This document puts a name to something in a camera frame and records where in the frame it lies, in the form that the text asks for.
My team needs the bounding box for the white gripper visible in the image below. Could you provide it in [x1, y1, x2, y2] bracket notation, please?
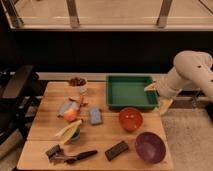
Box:
[144, 68, 183, 115]

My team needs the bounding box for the red bowl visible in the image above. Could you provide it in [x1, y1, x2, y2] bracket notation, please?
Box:
[119, 107, 143, 132]

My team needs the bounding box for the purple bowl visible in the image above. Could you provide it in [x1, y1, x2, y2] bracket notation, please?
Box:
[135, 132, 166, 164]

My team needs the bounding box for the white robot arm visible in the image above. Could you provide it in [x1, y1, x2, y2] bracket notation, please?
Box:
[144, 51, 213, 115]

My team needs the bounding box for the green plastic tray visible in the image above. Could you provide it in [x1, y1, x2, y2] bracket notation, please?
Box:
[106, 75, 158, 110]

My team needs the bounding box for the blue sponge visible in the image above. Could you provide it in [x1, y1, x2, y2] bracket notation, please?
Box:
[89, 107, 102, 125]

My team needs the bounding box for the dark brown rectangular block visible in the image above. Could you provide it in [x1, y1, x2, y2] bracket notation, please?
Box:
[105, 141, 129, 161]

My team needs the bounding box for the orange carrot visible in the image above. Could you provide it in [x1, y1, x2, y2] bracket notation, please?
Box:
[77, 96, 84, 110]

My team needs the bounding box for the white cup of grapes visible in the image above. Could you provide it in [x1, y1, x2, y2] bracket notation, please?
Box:
[69, 77, 87, 94]

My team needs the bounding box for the orange apple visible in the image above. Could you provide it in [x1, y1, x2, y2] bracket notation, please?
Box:
[63, 108, 78, 122]

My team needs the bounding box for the small blue bowl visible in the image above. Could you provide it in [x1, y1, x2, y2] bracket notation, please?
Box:
[70, 128, 80, 142]

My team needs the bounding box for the yellow corn cob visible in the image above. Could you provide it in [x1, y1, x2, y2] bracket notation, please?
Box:
[55, 120, 82, 144]

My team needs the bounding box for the dark brush block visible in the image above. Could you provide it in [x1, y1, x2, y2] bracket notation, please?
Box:
[45, 144, 62, 159]

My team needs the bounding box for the black chair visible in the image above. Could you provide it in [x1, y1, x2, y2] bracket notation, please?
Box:
[0, 65, 39, 145]

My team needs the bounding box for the black handled utensil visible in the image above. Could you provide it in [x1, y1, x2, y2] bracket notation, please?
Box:
[65, 150, 98, 164]

